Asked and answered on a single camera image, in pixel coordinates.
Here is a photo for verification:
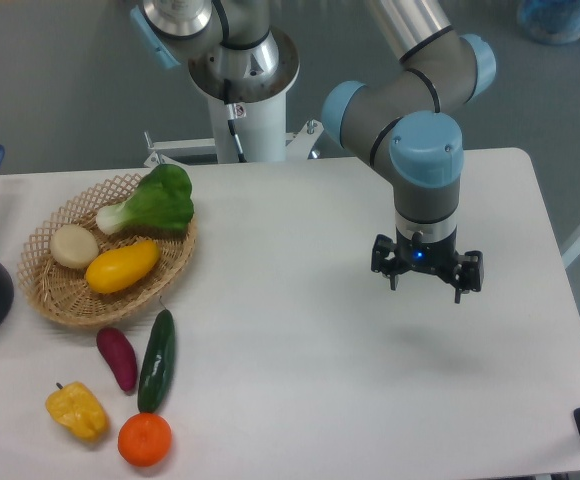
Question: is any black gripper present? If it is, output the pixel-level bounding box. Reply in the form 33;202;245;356
371;232;484;304

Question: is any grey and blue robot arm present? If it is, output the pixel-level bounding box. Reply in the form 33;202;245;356
131;1;496;295

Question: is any yellow mango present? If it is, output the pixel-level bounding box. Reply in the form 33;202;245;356
85;240;160;294

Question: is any woven wicker basket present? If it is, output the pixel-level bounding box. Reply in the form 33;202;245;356
17;173;197;329

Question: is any blue plastic bag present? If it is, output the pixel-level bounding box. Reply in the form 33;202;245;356
516;0;580;46

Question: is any green bok choy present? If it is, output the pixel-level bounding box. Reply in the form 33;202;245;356
95;164;194;235

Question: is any dark green cucumber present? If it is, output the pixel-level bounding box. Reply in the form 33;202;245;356
137;309;176;413

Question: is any purple sweet potato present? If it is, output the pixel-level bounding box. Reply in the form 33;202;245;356
96;327;138;393

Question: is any orange fruit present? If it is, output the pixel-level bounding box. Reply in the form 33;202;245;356
117;413;173;467

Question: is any round white bun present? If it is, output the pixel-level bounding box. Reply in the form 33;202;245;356
50;224;99;269

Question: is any yellow bell pepper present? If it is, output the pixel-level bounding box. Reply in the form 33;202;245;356
45;381;109;443

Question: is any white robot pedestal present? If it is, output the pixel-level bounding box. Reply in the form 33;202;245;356
188;27;300;164

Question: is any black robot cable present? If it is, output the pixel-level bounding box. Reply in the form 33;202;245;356
222;78;248;164

